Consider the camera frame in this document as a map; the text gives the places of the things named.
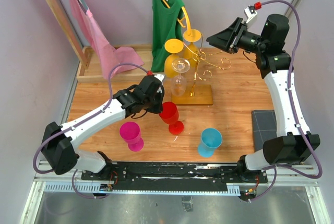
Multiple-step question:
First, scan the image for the gold wire glass rack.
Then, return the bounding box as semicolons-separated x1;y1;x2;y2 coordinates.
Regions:
183;33;232;96

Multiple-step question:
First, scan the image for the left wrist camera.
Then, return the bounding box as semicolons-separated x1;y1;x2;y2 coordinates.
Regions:
147;71;165;84

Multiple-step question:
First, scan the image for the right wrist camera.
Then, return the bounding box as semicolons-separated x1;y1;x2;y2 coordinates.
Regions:
244;2;262;25

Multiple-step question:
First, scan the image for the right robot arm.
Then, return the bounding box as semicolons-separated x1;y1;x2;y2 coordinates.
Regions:
206;14;320;182

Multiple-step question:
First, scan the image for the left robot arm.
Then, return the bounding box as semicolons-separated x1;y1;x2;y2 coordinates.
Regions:
41;74;165;180

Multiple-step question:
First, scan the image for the magenta goblet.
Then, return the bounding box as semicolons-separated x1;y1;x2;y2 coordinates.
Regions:
120;122;144;152

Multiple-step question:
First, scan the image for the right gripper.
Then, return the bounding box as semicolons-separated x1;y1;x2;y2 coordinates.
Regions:
206;17;267;54

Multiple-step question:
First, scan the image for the clear wine glass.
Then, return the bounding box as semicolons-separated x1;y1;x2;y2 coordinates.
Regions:
171;58;190;96

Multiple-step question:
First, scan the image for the yellow goblet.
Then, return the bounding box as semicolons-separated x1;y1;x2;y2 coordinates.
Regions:
183;29;201;68
164;39;184;78

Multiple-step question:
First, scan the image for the yellow clothes hanger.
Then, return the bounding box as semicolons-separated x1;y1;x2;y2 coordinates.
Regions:
147;0;192;36

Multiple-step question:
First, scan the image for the black mounting rail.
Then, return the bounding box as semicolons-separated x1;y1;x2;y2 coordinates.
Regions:
74;161;268;196

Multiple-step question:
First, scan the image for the dark grey checked cloth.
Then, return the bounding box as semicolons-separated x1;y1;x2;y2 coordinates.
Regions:
251;110;277;151

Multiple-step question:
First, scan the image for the blue goblet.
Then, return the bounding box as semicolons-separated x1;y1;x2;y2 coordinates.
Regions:
198;128;223;158

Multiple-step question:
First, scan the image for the red goblet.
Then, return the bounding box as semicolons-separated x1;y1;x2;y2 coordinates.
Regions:
159;101;184;135

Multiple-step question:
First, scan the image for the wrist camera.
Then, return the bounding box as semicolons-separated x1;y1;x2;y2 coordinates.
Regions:
147;71;165;84
244;2;262;25

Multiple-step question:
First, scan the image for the wooden rack base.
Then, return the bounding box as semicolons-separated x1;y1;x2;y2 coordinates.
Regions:
171;85;213;105

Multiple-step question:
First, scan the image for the wooden clothes stand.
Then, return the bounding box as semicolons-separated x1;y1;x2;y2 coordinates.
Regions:
45;0;152;83

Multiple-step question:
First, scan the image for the pink cloth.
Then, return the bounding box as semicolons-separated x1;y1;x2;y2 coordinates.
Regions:
69;0;144;79

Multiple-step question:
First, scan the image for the green tank top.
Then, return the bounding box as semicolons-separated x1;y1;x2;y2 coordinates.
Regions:
151;0;184;73

